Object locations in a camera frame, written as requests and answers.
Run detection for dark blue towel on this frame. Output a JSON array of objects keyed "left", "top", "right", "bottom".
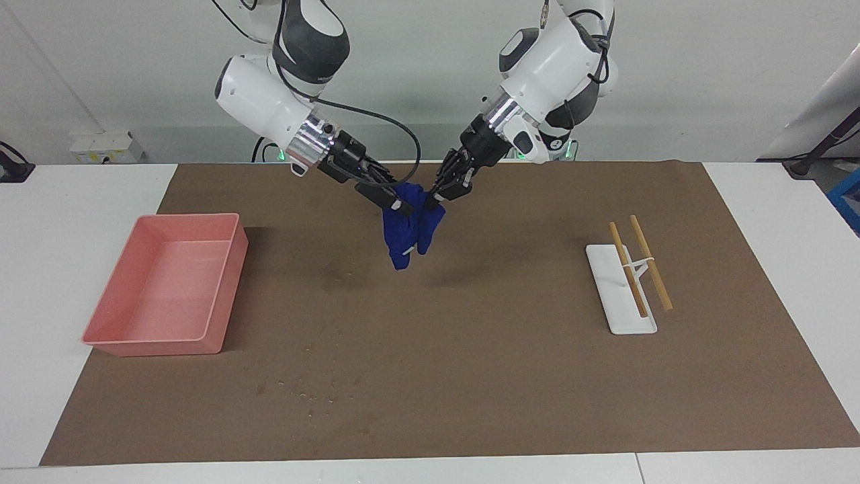
[{"left": 380, "top": 183, "right": 447, "bottom": 271}]

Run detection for spilled water droplets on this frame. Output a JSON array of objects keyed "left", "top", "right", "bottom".
[{"left": 254, "top": 341, "right": 377, "bottom": 434}]

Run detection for brown table mat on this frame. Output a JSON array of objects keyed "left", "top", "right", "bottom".
[{"left": 39, "top": 160, "right": 860, "bottom": 467}]

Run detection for wooden rack rod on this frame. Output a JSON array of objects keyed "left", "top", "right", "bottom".
[
  {"left": 629, "top": 214, "right": 674, "bottom": 312},
  {"left": 609, "top": 222, "right": 650, "bottom": 319}
]

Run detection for pink plastic bin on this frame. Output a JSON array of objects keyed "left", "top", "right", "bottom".
[{"left": 81, "top": 213, "right": 249, "bottom": 357}]

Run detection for white power strip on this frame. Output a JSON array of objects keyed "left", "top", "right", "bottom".
[{"left": 70, "top": 131, "right": 145, "bottom": 164}]

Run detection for black tripod stand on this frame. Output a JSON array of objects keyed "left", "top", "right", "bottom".
[{"left": 783, "top": 111, "right": 860, "bottom": 179}]

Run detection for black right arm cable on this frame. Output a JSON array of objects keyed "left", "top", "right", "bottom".
[{"left": 272, "top": 0, "right": 423, "bottom": 186}]

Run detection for black clamp mount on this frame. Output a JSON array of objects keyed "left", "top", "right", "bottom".
[{"left": 0, "top": 141, "right": 36, "bottom": 184}]

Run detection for blue metal frame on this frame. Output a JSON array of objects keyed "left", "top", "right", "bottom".
[{"left": 826, "top": 168, "right": 860, "bottom": 236}]

